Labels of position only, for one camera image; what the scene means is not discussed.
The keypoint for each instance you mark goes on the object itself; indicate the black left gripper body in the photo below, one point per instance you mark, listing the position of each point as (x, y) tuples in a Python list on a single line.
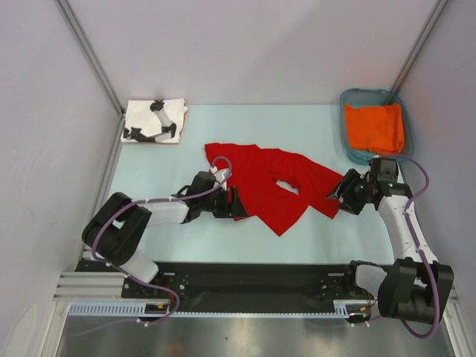
[(217, 204)]

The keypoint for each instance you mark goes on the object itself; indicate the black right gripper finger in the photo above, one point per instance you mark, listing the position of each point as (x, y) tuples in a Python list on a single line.
[(337, 192), (349, 206)]

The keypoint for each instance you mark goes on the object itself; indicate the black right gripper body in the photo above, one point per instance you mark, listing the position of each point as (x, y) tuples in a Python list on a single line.
[(357, 191)]

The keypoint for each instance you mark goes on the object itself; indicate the red t shirt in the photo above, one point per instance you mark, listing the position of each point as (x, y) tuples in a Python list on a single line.
[(275, 185)]

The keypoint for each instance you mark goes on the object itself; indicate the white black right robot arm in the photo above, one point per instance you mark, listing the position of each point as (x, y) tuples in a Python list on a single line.
[(417, 286)]

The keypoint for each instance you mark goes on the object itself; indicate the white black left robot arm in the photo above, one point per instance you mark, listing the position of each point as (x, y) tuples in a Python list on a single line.
[(115, 232)]

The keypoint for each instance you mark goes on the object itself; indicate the orange t shirt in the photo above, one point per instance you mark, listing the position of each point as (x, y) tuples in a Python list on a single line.
[(378, 129)]

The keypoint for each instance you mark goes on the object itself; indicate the teal plastic basket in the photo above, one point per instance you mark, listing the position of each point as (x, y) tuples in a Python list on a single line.
[(371, 97)]

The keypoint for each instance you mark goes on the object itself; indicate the white folded printed t shirt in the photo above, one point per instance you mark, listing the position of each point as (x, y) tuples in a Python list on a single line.
[(154, 121)]

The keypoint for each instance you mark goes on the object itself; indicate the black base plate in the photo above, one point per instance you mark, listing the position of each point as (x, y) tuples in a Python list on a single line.
[(239, 287)]

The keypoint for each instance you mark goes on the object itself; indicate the white slotted cable duct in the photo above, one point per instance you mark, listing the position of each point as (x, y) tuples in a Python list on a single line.
[(338, 309)]

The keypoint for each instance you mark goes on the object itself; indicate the aluminium front rail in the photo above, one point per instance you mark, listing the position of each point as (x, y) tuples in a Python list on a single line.
[(89, 286)]

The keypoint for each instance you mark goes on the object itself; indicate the aluminium frame post right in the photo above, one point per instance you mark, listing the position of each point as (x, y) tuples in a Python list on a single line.
[(430, 25)]

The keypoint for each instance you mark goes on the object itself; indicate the aluminium frame post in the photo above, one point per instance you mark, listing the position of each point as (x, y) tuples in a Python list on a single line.
[(85, 46), (430, 25)]

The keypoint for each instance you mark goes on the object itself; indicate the aluminium frame post left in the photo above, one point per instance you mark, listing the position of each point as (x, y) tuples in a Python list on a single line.
[(85, 46)]

